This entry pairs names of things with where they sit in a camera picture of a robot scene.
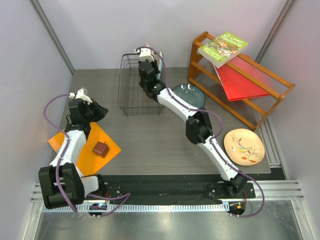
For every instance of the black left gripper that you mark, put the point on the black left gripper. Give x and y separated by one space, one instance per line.
101 112

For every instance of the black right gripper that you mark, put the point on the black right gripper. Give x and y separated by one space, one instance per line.
154 64

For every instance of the white and blue plate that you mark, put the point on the white and blue plate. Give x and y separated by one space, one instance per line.
159 65

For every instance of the black wire dish rack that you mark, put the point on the black wire dish rack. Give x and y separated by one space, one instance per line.
131 98

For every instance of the dark blue ceramic plate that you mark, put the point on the dark blue ceramic plate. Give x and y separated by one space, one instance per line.
191 95

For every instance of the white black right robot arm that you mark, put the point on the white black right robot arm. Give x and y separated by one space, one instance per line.
198 127

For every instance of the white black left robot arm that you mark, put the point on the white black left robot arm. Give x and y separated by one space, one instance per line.
62 183

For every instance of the orange wooden book rack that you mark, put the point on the orange wooden book rack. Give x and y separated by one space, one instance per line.
252 112

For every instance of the brown small box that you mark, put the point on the brown small box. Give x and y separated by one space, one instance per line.
101 149

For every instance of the orange envelope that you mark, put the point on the orange envelope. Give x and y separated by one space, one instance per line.
88 153

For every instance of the green treehouse book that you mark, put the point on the green treehouse book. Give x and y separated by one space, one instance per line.
222 49

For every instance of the red book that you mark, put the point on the red book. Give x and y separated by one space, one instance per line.
238 87

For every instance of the beige bird plate right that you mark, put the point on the beige bird plate right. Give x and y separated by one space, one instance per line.
244 147

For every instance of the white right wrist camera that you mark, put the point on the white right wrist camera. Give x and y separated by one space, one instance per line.
145 54

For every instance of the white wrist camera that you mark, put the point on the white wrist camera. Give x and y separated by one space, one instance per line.
145 54
81 94

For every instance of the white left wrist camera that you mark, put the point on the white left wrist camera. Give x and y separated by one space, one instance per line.
81 94

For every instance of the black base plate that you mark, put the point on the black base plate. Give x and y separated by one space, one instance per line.
207 186

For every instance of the white slotted cable duct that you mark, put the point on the white slotted cable duct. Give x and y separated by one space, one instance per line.
129 208

